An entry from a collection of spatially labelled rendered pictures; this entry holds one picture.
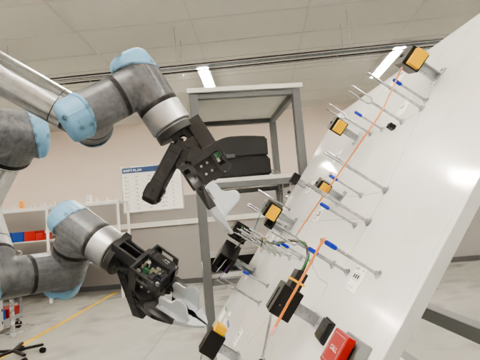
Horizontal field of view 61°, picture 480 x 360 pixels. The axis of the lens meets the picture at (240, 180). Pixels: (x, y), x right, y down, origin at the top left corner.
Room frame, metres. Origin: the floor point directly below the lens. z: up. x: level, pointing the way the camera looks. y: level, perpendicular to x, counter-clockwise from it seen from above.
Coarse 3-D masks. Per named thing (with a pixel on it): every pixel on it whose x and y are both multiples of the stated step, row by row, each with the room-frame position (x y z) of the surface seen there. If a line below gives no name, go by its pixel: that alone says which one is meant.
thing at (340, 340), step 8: (336, 328) 0.59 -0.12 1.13; (336, 336) 0.58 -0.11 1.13; (344, 336) 0.56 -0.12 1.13; (328, 344) 0.59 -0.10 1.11; (336, 344) 0.57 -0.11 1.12; (344, 344) 0.55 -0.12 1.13; (352, 344) 0.55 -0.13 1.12; (328, 352) 0.58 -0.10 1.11; (336, 352) 0.56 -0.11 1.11; (344, 352) 0.55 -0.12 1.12; (352, 352) 0.56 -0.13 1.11
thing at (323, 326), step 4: (324, 320) 0.71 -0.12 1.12; (328, 320) 0.70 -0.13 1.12; (320, 324) 0.71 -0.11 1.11; (324, 324) 0.70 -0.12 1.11; (328, 324) 0.69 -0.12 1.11; (332, 324) 0.68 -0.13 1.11; (320, 328) 0.70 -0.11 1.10; (324, 328) 0.69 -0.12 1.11; (328, 328) 0.68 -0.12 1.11; (332, 328) 0.68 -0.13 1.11; (316, 332) 0.71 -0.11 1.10; (320, 332) 0.70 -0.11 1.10; (324, 332) 0.68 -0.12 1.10; (328, 332) 0.68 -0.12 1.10; (316, 336) 0.70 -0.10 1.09; (320, 336) 0.69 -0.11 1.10; (324, 336) 0.68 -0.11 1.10; (328, 336) 0.68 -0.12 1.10; (320, 340) 0.68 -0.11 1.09; (324, 340) 0.68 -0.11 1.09
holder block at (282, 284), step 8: (280, 288) 0.75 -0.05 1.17; (288, 288) 0.73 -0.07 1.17; (272, 296) 0.76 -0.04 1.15; (280, 296) 0.73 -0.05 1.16; (288, 296) 0.73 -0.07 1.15; (296, 296) 0.73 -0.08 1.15; (272, 304) 0.73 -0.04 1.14; (296, 304) 0.74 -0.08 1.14; (272, 312) 0.73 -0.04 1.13; (280, 312) 0.73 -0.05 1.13; (288, 312) 0.73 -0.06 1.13; (288, 320) 0.74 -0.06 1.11
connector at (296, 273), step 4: (292, 272) 0.77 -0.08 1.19; (296, 272) 0.75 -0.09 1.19; (300, 272) 0.74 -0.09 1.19; (292, 276) 0.76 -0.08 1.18; (296, 276) 0.74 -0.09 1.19; (300, 276) 0.74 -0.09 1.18; (304, 276) 0.74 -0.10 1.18; (288, 280) 0.77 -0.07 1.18; (304, 280) 0.74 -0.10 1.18; (288, 284) 0.75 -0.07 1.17; (292, 284) 0.74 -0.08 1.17; (296, 284) 0.74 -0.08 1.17; (300, 288) 0.74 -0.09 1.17
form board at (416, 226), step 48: (432, 48) 1.02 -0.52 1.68; (384, 96) 1.19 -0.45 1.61; (432, 96) 0.84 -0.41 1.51; (336, 144) 1.42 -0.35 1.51; (384, 144) 0.95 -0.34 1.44; (432, 144) 0.72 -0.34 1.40; (432, 192) 0.63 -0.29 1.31; (336, 240) 0.90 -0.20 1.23; (384, 240) 0.69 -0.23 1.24; (432, 240) 0.56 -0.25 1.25; (240, 288) 1.57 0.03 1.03; (336, 288) 0.76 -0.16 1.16; (384, 288) 0.60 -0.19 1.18; (432, 288) 0.52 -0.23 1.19; (288, 336) 0.85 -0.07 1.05; (384, 336) 0.54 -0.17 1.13
